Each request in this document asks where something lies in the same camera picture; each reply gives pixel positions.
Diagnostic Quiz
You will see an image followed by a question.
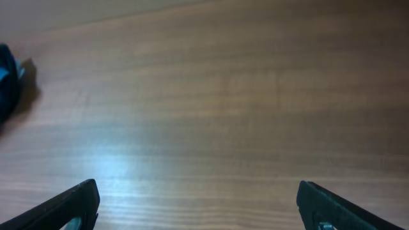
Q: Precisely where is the blue folded shirt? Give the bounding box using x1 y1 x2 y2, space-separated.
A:
0 67 9 82

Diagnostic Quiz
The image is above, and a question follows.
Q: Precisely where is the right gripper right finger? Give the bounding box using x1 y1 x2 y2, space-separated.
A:
297 181 403 230

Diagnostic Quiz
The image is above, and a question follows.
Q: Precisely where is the black folded shirt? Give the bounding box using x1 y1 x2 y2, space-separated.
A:
1 43 21 123

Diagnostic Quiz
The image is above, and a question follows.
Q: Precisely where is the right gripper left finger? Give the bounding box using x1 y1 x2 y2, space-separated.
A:
1 179 100 230

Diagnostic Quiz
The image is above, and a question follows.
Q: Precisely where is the light grey folded shirt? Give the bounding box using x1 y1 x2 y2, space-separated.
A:
15 60 26 79

